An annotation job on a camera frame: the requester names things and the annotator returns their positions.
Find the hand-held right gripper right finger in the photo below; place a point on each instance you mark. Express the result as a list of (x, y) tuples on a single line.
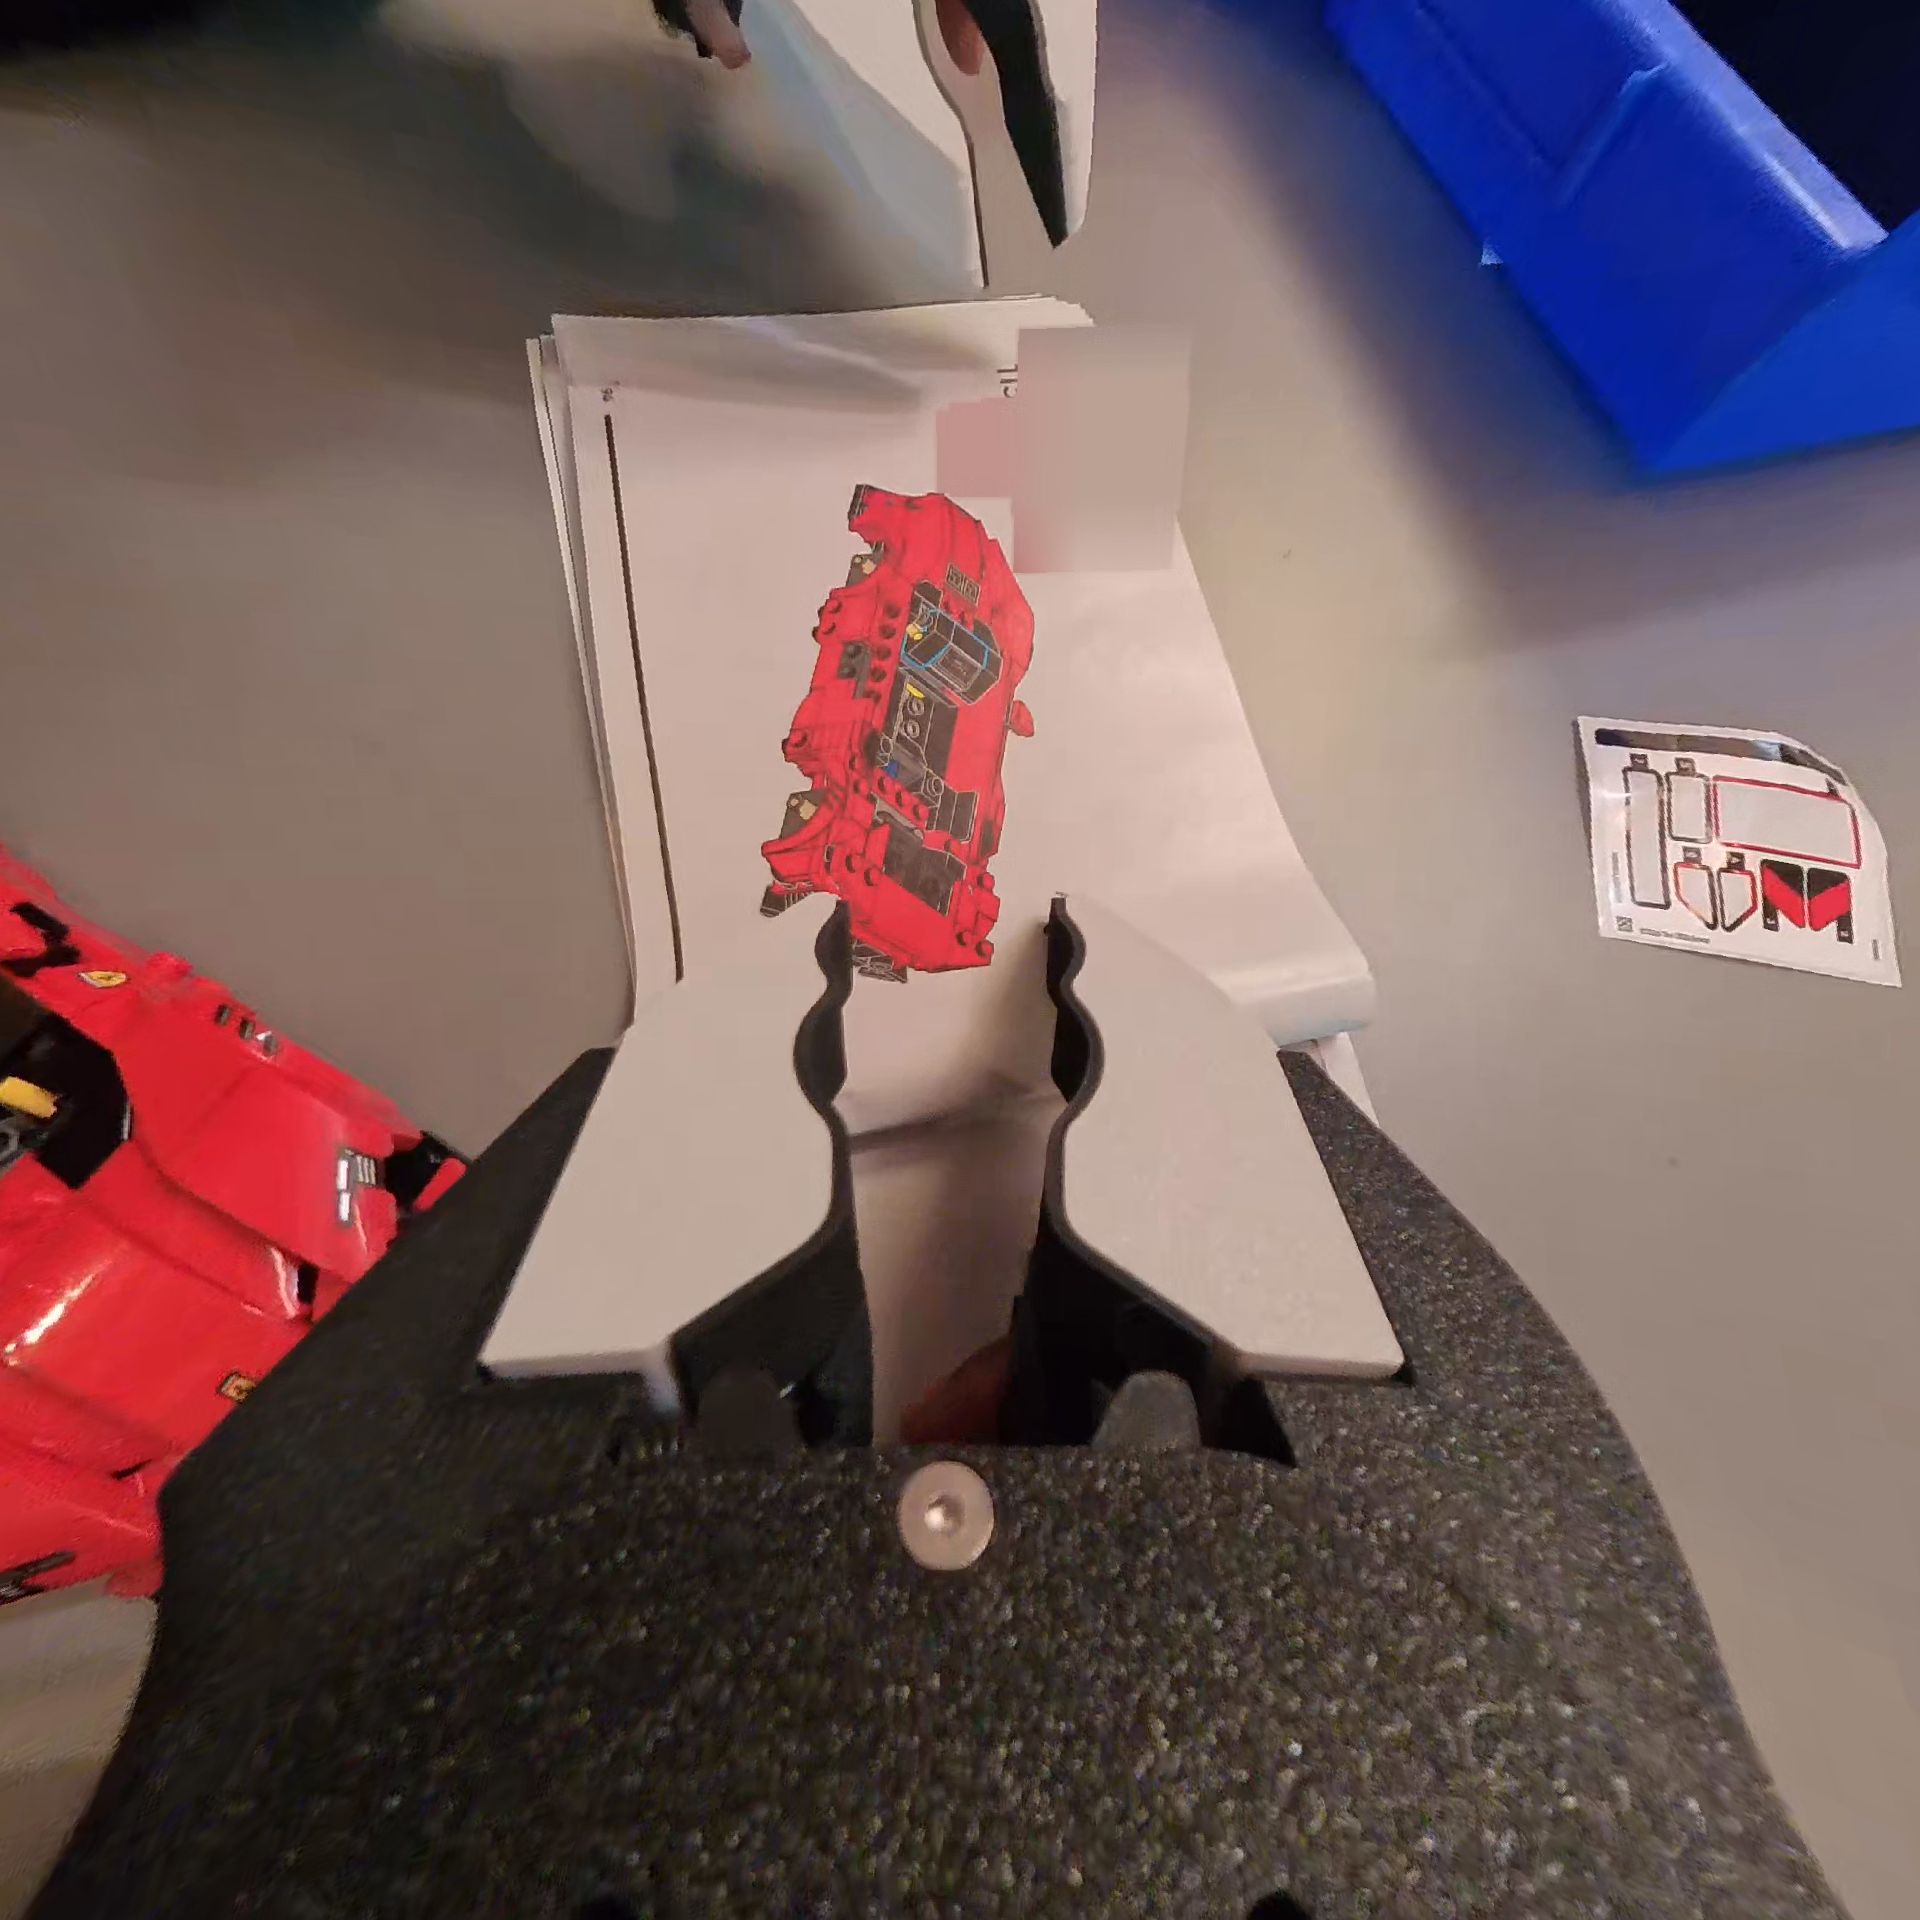
[(1198, 1182)]

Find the blue plastic bin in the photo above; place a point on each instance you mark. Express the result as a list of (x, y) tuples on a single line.
[(1681, 196)]

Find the lego instruction booklet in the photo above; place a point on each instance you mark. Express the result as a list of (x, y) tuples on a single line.
[(706, 600)]

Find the lego sticker sheet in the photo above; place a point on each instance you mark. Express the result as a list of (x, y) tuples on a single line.
[(1740, 856)]

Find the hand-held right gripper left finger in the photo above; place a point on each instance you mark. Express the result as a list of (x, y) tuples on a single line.
[(706, 1182)]

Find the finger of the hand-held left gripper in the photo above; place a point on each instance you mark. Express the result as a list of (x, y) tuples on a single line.
[(1040, 105), (856, 105)]

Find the red lego car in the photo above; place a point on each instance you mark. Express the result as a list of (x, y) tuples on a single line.
[(166, 1198)]

